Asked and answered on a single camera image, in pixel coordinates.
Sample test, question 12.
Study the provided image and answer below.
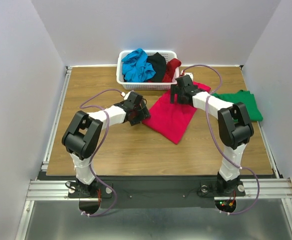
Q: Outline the pink red t shirt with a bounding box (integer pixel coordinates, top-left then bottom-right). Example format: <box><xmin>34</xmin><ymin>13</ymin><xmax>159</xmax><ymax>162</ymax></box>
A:
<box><xmin>142</xmin><ymin>90</ymin><xmax>197</xmax><ymax>145</ymax></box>

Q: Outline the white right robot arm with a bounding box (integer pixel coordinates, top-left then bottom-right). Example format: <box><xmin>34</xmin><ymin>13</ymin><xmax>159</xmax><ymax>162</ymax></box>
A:
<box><xmin>170</xmin><ymin>75</ymin><xmax>254</xmax><ymax>195</ymax></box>

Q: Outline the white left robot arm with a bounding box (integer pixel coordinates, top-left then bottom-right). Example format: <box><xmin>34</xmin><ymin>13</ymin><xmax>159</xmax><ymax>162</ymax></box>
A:
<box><xmin>61</xmin><ymin>91</ymin><xmax>150</xmax><ymax>198</ymax></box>

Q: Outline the dark red t shirt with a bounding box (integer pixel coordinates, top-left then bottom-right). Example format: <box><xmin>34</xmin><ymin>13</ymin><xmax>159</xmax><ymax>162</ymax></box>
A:
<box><xmin>162</xmin><ymin>58</ymin><xmax>181</xmax><ymax>83</ymax></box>

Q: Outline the black t shirt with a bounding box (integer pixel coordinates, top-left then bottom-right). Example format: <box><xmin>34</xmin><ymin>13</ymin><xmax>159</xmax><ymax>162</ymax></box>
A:
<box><xmin>147</xmin><ymin>52</ymin><xmax>166</xmax><ymax>83</ymax></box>

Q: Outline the white plastic basket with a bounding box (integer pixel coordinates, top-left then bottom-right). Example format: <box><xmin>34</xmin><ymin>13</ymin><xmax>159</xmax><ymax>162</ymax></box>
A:
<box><xmin>116</xmin><ymin>50</ymin><xmax>179</xmax><ymax>91</ymax></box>

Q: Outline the blue t shirt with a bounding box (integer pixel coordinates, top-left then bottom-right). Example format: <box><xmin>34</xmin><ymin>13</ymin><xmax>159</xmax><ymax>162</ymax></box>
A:
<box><xmin>121</xmin><ymin>48</ymin><xmax>156</xmax><ymax>83</ymax></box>

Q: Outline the green folded t shirt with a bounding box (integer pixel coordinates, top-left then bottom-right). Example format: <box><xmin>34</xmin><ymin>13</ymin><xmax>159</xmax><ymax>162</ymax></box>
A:
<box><xmin>210</xmin><ymin>89</ymin><xmax>264</xmax><ymax>123</ymax></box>

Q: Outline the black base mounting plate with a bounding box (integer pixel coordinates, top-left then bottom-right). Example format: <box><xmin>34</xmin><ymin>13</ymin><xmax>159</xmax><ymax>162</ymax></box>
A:
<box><xmin>37</xmin><ymin>174</ymin><xmax>249</xmax><ymax>210</ymax></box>

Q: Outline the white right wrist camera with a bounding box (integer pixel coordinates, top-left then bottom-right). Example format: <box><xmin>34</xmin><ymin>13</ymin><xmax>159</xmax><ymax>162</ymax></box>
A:
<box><xmin>180</xmin><ymin>71</ymin><xmax>194</xmax><ymax>80</ymax></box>

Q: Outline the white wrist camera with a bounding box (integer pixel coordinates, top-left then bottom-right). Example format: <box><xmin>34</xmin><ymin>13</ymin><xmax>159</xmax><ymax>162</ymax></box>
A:
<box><xmin>120</xmin><ymin>91</ymin><xmax>131</xmax><ymax>100</ymax></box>
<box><xmin>180</xmin><ymin>71</ymin><xmax>194</xmax><ymax>80</ymax></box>

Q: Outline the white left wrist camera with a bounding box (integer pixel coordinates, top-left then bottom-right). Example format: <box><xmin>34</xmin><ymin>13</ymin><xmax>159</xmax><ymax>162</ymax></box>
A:
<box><xmin>120</xmin><ymin>91</ymin><xmax>131</xmax><ymax>100</ymax></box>

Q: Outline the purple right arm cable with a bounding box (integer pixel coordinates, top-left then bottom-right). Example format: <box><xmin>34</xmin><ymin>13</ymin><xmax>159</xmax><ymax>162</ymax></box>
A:
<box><xmin>182</xmin><ymin>64</ymin><xmax>261</xmax><ymax>216</ymax></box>

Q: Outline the aluminium frame rail left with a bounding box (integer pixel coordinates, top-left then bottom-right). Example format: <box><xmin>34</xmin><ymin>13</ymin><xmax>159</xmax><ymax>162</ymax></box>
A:
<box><xmin>40</xmin><ymin>66</ymin><xmax>72</xmax><ymax>172</ymax></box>

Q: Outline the aluminium frame rail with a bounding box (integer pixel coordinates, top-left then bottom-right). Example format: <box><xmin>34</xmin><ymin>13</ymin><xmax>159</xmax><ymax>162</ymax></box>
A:
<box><xmin>258</xmin><ymin>123</ymin><xmax>292</xmax><ymax>199</ymax></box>
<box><xmin>40</xmin><ymin>66</ymin><xmax>72</xmax><ymax>172</ymax></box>

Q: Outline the aluminium frame rail right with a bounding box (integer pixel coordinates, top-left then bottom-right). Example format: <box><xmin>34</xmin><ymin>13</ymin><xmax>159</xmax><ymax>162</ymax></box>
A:
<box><xmin>258</xmin><ymin>123</ymin><xmax>292</xmax><ymax>199</ymax></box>

